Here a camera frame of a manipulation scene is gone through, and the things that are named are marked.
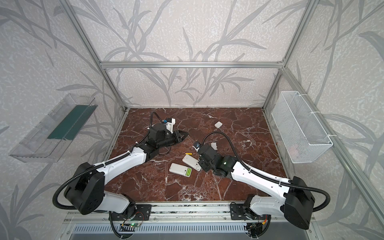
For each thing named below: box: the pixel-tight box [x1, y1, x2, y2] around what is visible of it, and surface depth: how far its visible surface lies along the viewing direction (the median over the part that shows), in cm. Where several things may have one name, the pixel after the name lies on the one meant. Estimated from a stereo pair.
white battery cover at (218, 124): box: [214, 121, 223, 129], surface depth 113 cm
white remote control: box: [182, 154, 202, 172], surface depth 93 cm
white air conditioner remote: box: [169, 163, 193, 178], surface depth 89 cm
